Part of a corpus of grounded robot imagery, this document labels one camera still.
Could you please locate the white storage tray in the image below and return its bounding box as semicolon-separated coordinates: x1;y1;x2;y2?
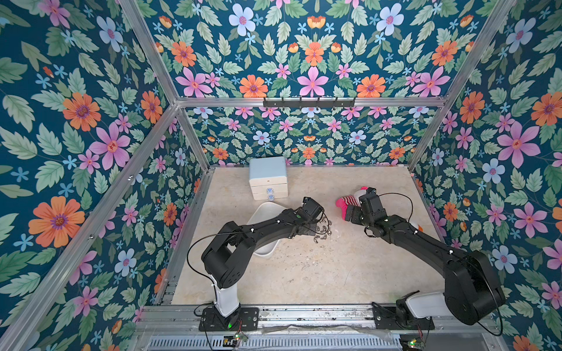
247;202;285;258

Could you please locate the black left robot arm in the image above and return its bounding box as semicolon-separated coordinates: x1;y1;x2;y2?
201;197;325;318

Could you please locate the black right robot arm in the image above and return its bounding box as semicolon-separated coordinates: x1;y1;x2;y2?
336;187;506;326

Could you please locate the pale blue drawer box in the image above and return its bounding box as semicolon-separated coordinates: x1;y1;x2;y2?
249;156;288;201

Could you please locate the pink white striped plush toy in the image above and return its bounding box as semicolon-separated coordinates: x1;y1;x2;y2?
335;187;368;220

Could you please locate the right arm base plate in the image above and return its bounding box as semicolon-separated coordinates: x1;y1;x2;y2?
371;290;435;331

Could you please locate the black hook rail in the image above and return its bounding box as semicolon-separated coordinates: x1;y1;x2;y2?
262;97;356;109

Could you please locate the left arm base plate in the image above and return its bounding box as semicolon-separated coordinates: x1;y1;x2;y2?
198;307;260;332

